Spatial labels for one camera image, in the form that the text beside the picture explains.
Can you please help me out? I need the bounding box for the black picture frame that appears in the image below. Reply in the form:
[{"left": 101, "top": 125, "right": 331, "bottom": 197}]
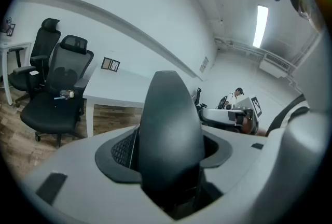
[{"left": 109, "top": 59, "right": 121, "bottom": 72}]

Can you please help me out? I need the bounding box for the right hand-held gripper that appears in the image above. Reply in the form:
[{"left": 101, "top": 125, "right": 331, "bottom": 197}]
[{"left": 200, "top": 96, "right": 264, "bottom": 136}]

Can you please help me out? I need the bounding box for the black swivel chair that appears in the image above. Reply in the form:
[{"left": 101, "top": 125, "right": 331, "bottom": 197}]
[{"left": 192, "top": 87, "right": 209, "bottom": 116}]

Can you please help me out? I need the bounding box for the white wall notice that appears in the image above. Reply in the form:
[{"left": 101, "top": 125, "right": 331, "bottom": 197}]
[{"left": 199, "top": 56, "right": 210, "bottom": 74}]

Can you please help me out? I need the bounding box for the long ceiling light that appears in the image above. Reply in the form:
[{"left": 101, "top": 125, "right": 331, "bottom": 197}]
[{"left": 252, "top": 5, "right": 269, "bottom": 49}]

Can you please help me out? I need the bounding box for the clear plastic bottle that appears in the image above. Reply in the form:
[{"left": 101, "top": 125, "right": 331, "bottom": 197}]
[{"left": 60, "top": 89, "right": 75, "bottom": 100}]

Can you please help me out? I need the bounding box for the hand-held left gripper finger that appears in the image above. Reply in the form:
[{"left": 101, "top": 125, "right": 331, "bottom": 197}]
[{"left": 138, "top": 70, "right": 206, "bottom": 220}]

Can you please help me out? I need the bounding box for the black mesh office chair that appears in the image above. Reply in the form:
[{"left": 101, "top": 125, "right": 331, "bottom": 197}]
[
  {"left": 20, "top": 34, "right": 95, "bottom": 148},
  {"left": 9, "top": 18, "right": 62, "bottom": 108}
]

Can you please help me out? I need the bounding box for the white table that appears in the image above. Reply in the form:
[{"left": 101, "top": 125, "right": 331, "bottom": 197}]
[{"left": 82, "top": 65, "right": 157, "bottom": 138}]

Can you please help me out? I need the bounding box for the person's right forearm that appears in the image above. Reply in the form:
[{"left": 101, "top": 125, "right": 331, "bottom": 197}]
[{"left": 242, "top": 118, "right": 268, "bottom": 137}]

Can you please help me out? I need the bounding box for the white desk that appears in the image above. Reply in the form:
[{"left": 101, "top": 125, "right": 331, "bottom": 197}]
[{"left": 0, "top": 40, "right": 33, "bottom": 106}]

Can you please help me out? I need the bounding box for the small dark picture frame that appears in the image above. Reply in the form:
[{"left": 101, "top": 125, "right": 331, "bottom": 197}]
[{"left": 5, "top": 23, "right": 17, "bottom": 37}]

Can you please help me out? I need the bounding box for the brown picture frame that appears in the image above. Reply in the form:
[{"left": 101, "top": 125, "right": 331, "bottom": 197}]
[{"left": 101, "top": 56, "right": 113, "bottom": 71}]

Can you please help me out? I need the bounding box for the white air conditioner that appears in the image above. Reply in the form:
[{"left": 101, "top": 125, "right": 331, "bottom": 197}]
[{"left": 259, "top": 52, "right": 291, "bottom": 79}]

